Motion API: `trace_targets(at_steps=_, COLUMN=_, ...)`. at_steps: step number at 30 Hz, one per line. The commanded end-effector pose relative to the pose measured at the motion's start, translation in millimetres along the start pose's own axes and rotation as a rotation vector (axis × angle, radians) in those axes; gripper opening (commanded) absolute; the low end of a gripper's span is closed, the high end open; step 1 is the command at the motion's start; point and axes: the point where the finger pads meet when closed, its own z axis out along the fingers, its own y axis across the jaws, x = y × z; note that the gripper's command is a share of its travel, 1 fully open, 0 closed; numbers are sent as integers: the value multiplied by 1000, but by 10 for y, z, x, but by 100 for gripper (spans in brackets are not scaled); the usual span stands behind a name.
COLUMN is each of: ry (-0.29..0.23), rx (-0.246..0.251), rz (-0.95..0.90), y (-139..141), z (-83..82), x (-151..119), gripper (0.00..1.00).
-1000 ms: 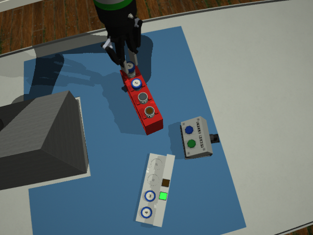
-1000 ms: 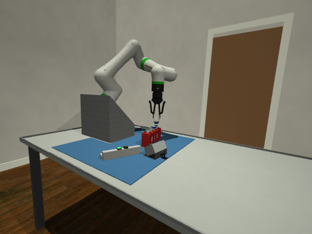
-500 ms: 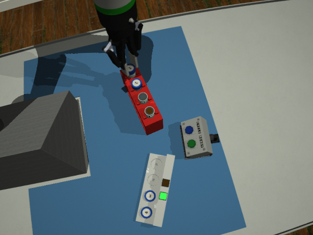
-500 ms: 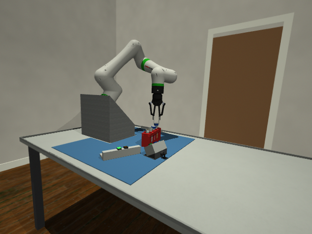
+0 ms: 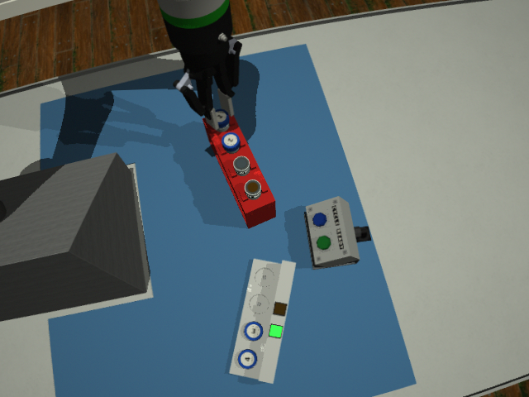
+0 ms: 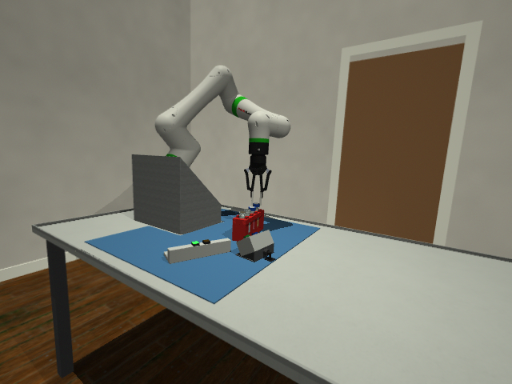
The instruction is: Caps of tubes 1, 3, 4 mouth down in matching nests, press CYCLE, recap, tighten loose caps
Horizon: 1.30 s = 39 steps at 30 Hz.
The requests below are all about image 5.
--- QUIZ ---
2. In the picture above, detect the white button panel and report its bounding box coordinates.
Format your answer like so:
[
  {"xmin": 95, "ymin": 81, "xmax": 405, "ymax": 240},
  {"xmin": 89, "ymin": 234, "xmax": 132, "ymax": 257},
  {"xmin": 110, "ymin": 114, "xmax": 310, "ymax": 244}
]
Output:
[{"xmin": 304, "ymin": 196, "xmax": 371, "ymax": 270}]

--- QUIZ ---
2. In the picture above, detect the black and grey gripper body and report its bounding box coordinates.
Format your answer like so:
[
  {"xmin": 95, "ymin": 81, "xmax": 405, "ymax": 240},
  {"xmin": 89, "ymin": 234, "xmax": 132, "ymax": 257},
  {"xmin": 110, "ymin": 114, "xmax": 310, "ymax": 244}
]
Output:
[{"xmin": 179, "ymin": 40, "xmax": 230, "ymax": 81}]

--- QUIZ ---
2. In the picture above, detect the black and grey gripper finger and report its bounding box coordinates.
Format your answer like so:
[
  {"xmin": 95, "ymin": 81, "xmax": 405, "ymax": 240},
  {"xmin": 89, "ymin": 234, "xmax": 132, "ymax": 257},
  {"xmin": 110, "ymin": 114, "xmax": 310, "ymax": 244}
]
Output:
[
  {"xmin": 173, "ymin": 68, "xmax": 219, "ymax": 130},
  {"xmin": 213, "ymin": 36, "xmax": 242, "ymax": 117}
]

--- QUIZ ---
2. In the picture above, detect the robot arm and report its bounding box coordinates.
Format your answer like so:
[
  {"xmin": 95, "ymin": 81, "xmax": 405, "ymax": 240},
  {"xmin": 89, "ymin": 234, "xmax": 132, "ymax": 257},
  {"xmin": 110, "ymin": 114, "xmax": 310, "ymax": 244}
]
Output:
[{"xmin": 157, "ymin": 0, "xmax": 233, "ymax": 55}]

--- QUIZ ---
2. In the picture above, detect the blue flat mat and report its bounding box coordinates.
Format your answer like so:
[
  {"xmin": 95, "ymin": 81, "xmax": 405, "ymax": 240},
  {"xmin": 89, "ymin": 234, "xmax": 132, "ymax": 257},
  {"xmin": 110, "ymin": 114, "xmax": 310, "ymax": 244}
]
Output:
[{"xmin": 41, "ymin": 44, "xmax": 417, "ymax": 397}]

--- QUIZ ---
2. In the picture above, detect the blue screw cap with number 3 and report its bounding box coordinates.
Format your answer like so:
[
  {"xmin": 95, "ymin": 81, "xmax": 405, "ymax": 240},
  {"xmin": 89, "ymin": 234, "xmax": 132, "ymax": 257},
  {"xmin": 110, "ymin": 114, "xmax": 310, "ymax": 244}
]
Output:
[{"xmin": 245, "ymin": 322, "xmax": 263, "ymax": 341}]

